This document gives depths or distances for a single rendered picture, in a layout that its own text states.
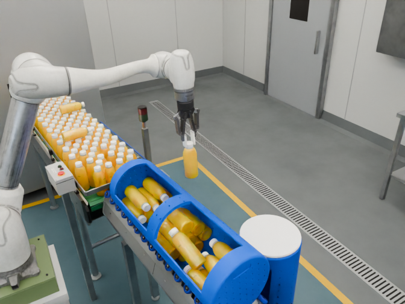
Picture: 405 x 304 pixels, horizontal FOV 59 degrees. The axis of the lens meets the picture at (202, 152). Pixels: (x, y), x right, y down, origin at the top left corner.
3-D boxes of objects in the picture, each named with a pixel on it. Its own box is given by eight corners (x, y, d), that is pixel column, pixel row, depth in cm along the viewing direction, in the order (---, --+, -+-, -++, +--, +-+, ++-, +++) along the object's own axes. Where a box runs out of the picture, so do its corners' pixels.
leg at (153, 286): (153, 302, 254) (144, 236, 223) (150, 297, 258) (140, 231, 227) (161, 298, 257) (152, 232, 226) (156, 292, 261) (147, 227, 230)
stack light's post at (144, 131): (158, 247, 301) (143, 129, 247) (155, 243, 304) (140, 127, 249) (162, 244, 303) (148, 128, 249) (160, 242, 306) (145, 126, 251)
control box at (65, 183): (59, 196, 199) (55, 181, 194) (49, 180, 213) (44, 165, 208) (76, 189, 204) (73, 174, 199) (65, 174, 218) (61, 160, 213)
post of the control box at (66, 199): (91, 301, 256) (59, 187, 206) (90, 297, 259) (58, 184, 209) (97, 298, 258) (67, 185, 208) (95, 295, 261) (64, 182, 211)
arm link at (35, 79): (67, 66, 121) (59, 57, 131) (8, 69, 112) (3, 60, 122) (71, 103, 127) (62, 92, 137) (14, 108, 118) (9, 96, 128)
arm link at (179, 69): (200, 86, 153) (185, 78, 163) (197, 50, 145) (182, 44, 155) (178, 92, 148) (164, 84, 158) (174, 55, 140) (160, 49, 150)
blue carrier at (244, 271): (215, 335, 132) (208, 285, 116) (116, 214, 194) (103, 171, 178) (270, 291, 145) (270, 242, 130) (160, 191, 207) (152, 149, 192)
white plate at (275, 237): (255, 207, 180) (255, 209, 180) (228, 241, 160) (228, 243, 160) (310, 226, 166) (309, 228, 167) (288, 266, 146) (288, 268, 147)
